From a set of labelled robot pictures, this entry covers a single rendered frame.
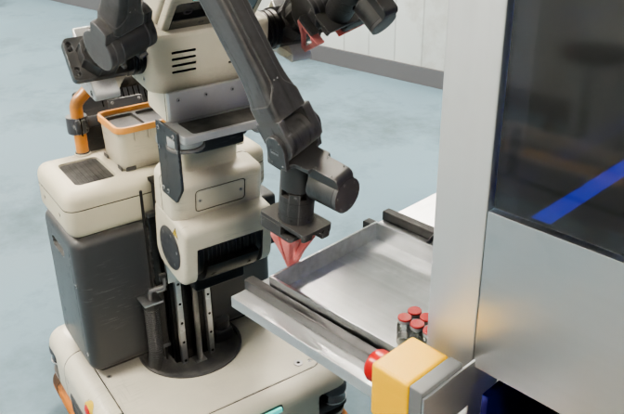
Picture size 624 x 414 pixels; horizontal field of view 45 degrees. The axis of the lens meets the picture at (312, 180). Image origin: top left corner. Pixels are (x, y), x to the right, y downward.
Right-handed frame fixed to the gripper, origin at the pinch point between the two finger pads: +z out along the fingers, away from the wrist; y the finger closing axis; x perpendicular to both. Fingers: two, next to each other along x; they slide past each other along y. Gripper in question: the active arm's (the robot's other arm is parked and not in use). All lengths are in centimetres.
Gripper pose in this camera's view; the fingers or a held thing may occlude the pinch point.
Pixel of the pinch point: (292, 263)
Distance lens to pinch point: 124.6
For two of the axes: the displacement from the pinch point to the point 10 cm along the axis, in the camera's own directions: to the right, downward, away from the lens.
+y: 7.1, 3.8, -5.9
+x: 7.0, -3.0, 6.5
